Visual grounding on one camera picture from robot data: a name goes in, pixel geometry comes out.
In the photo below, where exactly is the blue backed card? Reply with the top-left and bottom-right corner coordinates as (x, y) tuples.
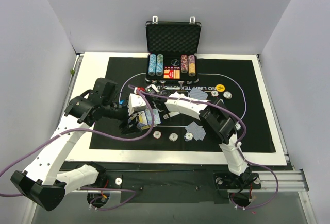
(193, 127), (206, 141)
(189, 89), (208, 100)
(185, 122), (200, 134)

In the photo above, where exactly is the blue chip stack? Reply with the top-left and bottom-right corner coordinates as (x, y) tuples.
(184, 132), (193, 142)

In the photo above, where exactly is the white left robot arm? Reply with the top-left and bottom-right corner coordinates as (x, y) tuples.
(10, 78), (129, 211)

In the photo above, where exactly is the red chip stack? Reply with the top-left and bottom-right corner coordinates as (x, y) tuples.
(153, 131), (161, 139)

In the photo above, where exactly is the light blue chip row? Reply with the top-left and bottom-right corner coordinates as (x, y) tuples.
(148, 54), (157, 76)

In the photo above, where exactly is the black poker felt mat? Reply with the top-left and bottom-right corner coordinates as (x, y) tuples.
(89, 58), (275, 153)

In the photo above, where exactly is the grey chip stack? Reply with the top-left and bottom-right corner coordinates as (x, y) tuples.
(169, 133), (178, 142)

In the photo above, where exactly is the yellow big blind button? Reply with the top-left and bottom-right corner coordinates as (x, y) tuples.
(216, 84), (225, 93)

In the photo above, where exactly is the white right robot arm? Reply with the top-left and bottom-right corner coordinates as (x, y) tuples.
(144, 84), (257, 187)

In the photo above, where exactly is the red playing card box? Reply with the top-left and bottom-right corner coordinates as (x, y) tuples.
(163, 66), (181, 79)

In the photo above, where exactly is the purple and orange chip row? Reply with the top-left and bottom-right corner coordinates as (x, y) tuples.
(188, 55), (196, 77)

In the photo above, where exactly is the dark red chip row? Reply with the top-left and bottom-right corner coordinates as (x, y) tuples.
(180, 55), (188, 74)

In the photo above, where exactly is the aluminium front rail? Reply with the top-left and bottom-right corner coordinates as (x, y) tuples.
(54, 168), (308, 193)

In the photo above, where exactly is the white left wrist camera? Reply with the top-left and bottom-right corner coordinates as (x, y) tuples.
(127, 93), (147, 115)

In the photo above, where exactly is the blue playing card deck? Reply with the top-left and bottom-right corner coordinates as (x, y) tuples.
(129, 109), (161, 130)

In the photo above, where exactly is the black dealer button in case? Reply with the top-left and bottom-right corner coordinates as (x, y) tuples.
(171, 59), (180, 66)

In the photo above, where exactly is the green grey chip row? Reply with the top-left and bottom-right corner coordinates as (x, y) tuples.
(156, 54), (164, 76)

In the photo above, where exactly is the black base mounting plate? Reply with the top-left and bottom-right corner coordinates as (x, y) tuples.
(74, 163), (261, 205)

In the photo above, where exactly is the black aluminium poker case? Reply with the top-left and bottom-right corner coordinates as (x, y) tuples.
(145, 16), (202, 84)

